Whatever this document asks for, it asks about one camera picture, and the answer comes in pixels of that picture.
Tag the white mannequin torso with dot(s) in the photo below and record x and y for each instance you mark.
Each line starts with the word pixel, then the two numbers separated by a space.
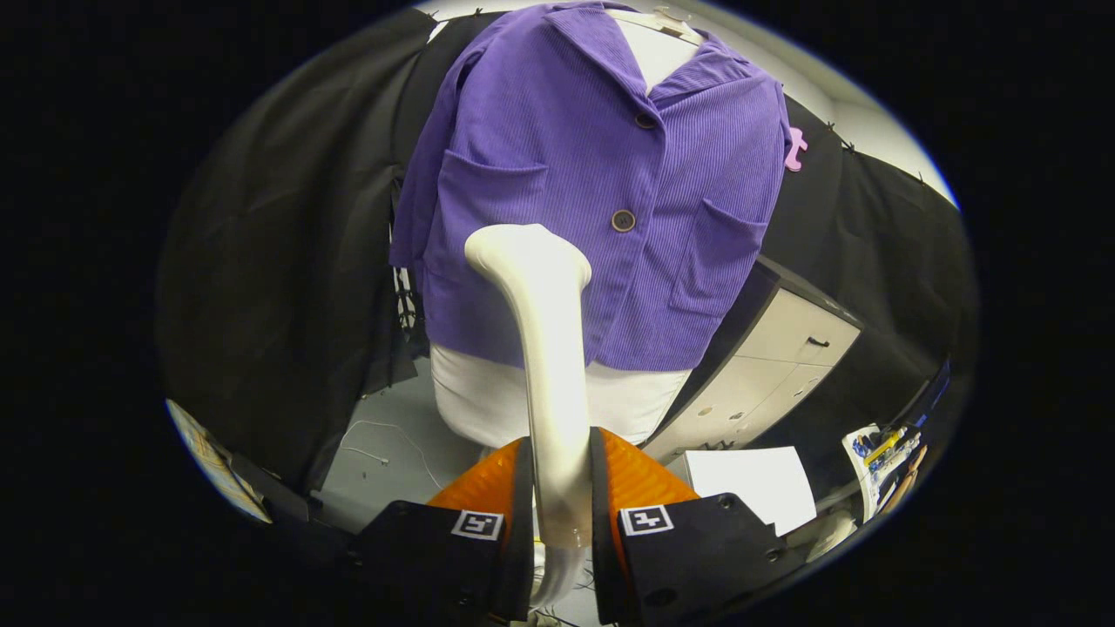
pixel 488 401

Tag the grey cabinet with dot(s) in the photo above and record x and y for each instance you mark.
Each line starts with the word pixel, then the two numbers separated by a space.
pixel 784 340

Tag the printed floor sheet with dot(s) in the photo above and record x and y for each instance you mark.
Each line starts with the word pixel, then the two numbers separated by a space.
pixel 213 461

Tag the yellow bottle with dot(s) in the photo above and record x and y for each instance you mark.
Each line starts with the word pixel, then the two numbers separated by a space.
pixel 884 447

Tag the white garment steamer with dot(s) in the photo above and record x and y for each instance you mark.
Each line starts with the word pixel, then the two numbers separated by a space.
pixel 549 348

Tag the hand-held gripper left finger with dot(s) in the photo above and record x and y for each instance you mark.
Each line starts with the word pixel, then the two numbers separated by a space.
pixel 523 522

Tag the white square table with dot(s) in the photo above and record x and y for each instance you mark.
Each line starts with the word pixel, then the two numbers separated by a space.
pixel 749 488

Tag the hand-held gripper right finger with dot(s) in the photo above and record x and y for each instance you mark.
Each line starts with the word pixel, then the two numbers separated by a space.
pixel 601 522

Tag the white side desk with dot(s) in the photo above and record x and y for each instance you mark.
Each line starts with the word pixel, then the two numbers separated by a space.
pixel 871 483

